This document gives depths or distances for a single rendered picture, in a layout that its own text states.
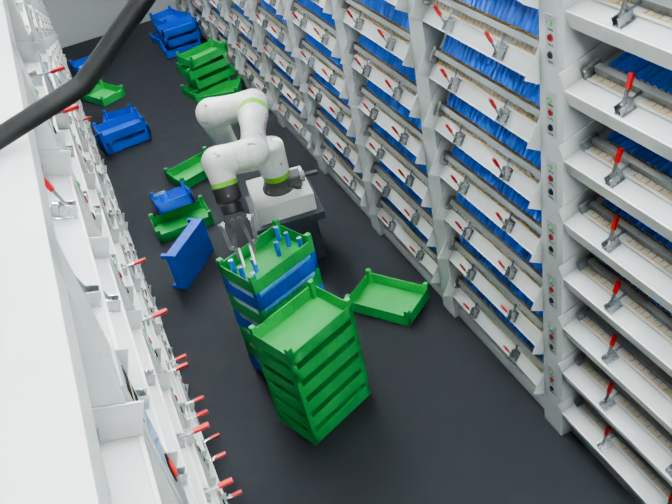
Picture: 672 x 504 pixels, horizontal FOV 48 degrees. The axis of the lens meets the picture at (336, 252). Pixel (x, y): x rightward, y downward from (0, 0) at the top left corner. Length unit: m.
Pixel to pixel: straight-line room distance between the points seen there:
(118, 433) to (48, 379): 0.29
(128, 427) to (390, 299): 2.43
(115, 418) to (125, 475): 0.06
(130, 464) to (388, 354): 2.21
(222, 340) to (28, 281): 2.57
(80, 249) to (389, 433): 1.73
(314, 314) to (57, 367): 2.05
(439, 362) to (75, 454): 2.47
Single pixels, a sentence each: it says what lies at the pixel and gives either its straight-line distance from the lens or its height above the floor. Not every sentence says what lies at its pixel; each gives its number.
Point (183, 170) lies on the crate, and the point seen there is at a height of 0.01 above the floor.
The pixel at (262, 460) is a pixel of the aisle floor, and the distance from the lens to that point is 2.78.
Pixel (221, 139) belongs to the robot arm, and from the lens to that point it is 3.08.
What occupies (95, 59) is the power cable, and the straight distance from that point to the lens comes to 0.95.
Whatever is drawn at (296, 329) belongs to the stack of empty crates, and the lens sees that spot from 2.59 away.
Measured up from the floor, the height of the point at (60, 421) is 1.75.
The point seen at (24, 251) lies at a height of 1.75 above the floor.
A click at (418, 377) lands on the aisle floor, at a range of 2.90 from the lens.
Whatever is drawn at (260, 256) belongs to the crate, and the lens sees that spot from 2.83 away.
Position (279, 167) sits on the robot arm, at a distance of 3.31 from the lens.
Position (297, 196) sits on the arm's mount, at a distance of 3.33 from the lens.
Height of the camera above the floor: 2.12
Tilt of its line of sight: 37 degrees down
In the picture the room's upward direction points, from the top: 13 degrees counter-clockwise
